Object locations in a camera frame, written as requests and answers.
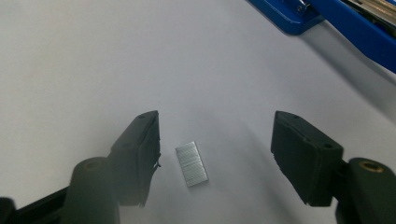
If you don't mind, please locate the silver staple strip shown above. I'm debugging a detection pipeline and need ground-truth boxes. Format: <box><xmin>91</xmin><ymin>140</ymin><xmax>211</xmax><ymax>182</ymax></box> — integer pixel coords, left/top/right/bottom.
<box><xmin>175</xmin><ymin>141</ymin><xmax>209</xmax><ymax>189</ymax></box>

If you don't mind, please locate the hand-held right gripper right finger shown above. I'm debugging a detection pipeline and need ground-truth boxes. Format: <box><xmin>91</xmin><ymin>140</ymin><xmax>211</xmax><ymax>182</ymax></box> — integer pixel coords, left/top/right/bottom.
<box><xmin>270</xmin><ymin>110</ymin><xmax>345</xmax><ymax>208</ymax></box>

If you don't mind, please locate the blue stapler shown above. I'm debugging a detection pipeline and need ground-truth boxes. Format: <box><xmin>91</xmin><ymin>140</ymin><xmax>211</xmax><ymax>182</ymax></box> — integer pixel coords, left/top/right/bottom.
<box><xmin>247</xmin><ymin>0</ymin><xmax>396</xmax><ymax>75</ymax></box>

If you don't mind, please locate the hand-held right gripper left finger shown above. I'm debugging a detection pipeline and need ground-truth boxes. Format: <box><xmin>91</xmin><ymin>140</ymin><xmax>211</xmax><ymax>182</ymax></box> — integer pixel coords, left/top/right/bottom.
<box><xmin>108</xmin><ymin>110</ymin><xmax>162</xmax><ymax>208</ymax></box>

